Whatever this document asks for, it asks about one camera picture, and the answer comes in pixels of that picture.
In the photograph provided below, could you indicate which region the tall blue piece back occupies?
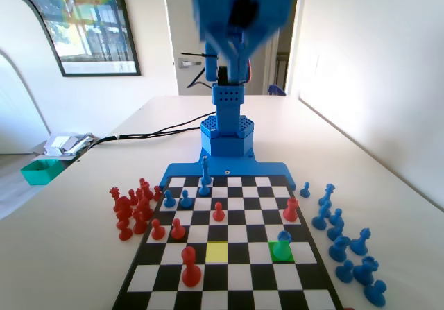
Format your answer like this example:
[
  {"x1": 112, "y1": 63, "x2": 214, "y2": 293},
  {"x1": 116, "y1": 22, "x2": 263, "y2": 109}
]
[{"x1": 197, "y1": 156, "x2": 212, "y2": 196}]

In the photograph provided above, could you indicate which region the red piece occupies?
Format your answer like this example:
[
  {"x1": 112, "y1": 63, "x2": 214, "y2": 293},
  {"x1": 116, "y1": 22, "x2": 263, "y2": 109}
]
[{"x1": 282, "y1": 196, "x2": 300, "y2": 223}]

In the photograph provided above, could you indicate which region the blue chess queen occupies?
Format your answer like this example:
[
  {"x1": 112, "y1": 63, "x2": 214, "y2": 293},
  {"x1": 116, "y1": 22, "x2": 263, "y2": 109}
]
[{"x1": 318, "y1": 183, "x2": 336, "y2": 207}]

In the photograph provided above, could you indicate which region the blue chess bishop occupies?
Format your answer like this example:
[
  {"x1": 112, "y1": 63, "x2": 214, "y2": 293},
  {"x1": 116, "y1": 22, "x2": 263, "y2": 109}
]
[{"x1": 311, "y1": 200, "x2": 332, "y2": 230}]

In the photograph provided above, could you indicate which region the black white chessboard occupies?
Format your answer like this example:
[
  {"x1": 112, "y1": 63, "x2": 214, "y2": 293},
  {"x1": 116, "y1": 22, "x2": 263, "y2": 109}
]
[{"x1": 111, "y1": 174, "x2": 344, "y2": 310}]

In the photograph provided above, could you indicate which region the large red pawn front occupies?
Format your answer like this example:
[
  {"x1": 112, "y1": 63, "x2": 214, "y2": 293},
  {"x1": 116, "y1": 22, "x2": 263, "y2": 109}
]
[{"x1": 181, "y1": 246, "x2": 203, "y2": 287}]

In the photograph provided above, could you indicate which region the pile of papers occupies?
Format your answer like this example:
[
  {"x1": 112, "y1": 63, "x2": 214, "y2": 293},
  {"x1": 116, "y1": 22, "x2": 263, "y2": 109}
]
[{"x1": 44, "y1": 132, "x2": 95, "y2": 158}]

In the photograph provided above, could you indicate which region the black framed picture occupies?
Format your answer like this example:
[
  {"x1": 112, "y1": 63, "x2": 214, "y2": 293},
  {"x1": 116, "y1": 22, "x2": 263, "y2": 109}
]
[{"x1": 33, "y1": 0, "x2": 142, "y2": 78}]

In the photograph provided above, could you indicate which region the green plastic box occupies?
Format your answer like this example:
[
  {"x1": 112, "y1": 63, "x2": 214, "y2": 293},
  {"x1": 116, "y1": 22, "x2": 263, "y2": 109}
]
[{"x1": 19, "y1": 160, "x2": 65, "y2": 186}]

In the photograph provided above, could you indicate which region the black table cable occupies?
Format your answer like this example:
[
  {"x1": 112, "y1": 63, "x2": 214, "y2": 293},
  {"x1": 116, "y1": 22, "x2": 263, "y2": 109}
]
[
  {"x1": 78, "y1": 126, "x2": 204, "y2": 161},
  {"x1": 78, "y1": 114, "x2": 211, "y2": 161}
]

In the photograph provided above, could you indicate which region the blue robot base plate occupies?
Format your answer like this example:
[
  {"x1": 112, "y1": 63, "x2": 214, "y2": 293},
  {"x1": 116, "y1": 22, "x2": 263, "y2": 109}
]
[{"x1": 160, "y1": 153, "x2": 298, "y2": 191}]

